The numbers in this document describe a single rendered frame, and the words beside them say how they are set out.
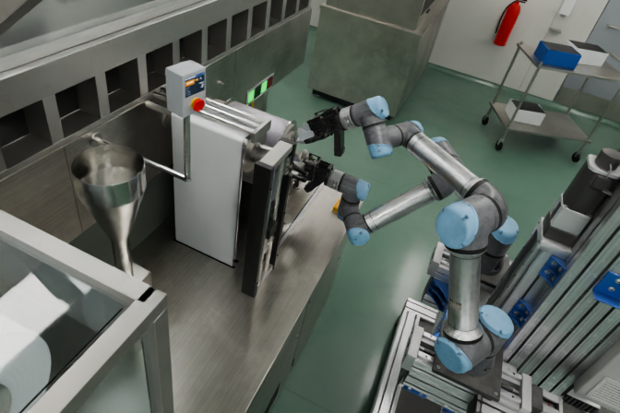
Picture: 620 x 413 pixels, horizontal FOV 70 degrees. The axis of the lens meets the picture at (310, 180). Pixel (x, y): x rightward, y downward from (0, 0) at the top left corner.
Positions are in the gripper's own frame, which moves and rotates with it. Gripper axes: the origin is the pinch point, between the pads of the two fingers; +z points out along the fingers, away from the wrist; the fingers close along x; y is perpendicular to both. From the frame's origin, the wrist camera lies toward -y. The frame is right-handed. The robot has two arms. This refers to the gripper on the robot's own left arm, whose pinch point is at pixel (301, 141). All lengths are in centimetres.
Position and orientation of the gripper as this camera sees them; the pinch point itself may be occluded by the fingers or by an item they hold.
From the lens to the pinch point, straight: 162.2
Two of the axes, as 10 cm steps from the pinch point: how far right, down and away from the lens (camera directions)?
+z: -8.0, 2.2, 5.6
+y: -4.6, -8.3, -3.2
